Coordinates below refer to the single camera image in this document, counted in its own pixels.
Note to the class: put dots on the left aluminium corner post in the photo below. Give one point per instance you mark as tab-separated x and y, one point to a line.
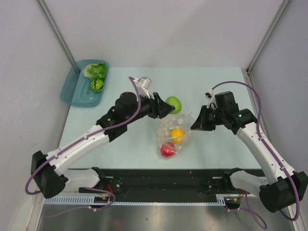
55	29

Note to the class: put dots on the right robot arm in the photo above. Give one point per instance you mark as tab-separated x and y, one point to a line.
243	124

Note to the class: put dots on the white cable duct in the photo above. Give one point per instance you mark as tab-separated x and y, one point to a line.
103	200

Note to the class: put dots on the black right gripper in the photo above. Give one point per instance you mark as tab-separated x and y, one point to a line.
201	123

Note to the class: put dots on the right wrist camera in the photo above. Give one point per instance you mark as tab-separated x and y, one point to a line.
210	96

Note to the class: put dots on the aluminium corner post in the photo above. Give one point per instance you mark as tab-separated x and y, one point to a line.
55	29
269	33

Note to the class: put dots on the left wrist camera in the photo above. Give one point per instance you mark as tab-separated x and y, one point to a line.
142	85

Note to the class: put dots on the right aluminium corner post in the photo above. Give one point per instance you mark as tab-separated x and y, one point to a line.
269	33

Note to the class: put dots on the teal plastic bin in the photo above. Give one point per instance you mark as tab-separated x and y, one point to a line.
76	90

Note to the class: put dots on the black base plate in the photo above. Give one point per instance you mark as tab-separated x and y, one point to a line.
156	185

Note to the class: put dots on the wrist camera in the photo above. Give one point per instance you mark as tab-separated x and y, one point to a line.
142	85
210	96

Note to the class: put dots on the green fake pepper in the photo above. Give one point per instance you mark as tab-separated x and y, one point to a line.
174	101

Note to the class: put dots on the front aluminium rail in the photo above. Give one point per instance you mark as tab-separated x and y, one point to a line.
54	185

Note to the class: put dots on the clear polka dot zip bag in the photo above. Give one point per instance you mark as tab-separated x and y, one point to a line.
182	120

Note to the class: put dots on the green fake lettuce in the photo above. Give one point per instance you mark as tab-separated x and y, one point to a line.
96	71

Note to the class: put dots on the yellow fake food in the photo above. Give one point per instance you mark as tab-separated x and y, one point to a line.
177	135

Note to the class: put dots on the red fake tomato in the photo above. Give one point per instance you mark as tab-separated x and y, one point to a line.
168	150

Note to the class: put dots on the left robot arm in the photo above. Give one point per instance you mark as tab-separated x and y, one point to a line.
48	170

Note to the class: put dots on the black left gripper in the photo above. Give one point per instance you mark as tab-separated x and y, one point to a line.
155	110

